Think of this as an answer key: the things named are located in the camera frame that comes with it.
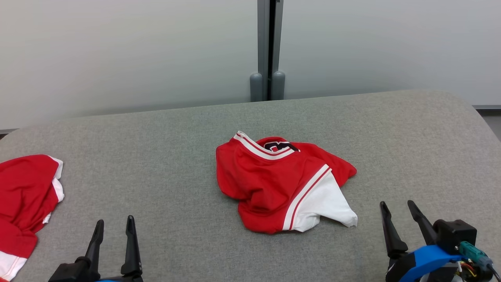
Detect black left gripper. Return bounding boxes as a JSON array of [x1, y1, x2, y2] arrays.
[[85, 215, 144, 282]]

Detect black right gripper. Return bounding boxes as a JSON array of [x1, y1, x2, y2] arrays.
[[380, 200, 438, 282]]

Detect red white garment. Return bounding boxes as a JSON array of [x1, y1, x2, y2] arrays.
[[0, 154, 65, 282]]

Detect red jersey white striped sleeves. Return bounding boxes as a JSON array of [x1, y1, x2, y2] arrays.
[[216, 131, 358, 235]]

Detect blue right camera bracket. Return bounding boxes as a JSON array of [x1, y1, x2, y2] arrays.
[[398, 245, 465, 282]]

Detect teal right camera connector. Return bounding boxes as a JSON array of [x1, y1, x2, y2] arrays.
[[459, 241, 493, 271]]

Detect grey cylinder post foot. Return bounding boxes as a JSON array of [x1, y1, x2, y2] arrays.
[[271, 70, 286, 101], [250, 72, 263, 102]]

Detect grey partition post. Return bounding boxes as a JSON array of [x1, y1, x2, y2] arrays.
[[257, 0, 284, 101]]

